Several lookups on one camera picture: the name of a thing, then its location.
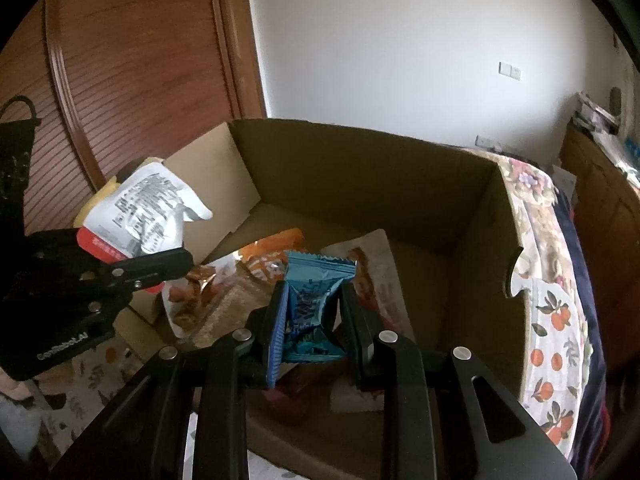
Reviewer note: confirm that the clear packet of brown snacks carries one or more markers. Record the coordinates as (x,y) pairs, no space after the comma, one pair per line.
(187,305)

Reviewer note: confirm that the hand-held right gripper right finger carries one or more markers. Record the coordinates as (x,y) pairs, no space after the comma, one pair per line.
(357,340)

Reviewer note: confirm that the white wall socket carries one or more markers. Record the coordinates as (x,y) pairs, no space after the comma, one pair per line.
(485,141)

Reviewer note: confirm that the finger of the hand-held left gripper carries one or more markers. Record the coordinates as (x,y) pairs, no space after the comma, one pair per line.
(150,267)

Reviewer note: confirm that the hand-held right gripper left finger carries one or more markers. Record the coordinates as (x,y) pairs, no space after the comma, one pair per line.
(277,330)

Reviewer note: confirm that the silver red-edged snack packet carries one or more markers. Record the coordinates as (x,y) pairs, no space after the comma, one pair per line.
(145,210)

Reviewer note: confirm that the wooden cabinet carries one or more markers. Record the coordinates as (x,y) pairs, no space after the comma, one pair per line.
(605,240)

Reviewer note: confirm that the yellow pillow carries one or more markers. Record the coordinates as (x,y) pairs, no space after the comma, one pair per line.
(92,207)

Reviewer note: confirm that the floral quilt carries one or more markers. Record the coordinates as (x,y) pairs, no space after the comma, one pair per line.
(530,195)

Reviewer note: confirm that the teal snack packet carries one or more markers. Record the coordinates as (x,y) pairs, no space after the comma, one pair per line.
(310,305)

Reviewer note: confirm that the wooden headboard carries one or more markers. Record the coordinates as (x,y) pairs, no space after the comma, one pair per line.
(125,60)

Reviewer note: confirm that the white wall switch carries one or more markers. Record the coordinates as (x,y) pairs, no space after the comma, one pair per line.
(510,70)

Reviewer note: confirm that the orange print bedsheet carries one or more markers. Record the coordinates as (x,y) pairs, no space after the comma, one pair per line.
(555,320)

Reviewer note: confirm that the dark round wall object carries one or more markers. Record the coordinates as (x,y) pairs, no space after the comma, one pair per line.
(615,99)

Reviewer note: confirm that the pile of things on cabinet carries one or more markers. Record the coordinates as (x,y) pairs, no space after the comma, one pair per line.
(600,120)

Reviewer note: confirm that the brown cardboard box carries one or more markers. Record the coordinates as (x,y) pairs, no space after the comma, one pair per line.
(375,185)

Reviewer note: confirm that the white and orange snack packet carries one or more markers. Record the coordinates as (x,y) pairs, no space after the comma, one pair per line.
(385,285)

